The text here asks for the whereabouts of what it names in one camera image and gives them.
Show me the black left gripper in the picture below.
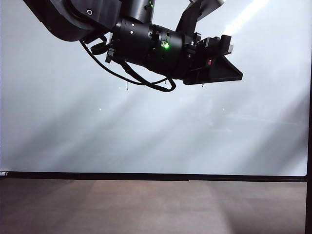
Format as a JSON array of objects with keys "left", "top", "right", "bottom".
[{"left": 145, "top": 23, "right": 244, "bottom": 86}]

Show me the white whiteboard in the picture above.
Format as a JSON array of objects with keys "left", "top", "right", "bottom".
[{"left": 0, "top": 0, "right": 310, "bottom": 177}]

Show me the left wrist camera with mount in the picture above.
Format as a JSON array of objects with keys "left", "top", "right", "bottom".
[{"left": 175, "top": 0, "right": 225, "bottom": 34}]

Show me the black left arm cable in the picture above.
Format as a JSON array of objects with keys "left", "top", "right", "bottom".
[{"left": 78, "top": 34, "right": 176, "bottom": 92}]

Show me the black whiteboard bottom rail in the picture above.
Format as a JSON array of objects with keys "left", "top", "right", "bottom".
[{"left": 0, "top": 171, "right": 312, "bottom": 183}]

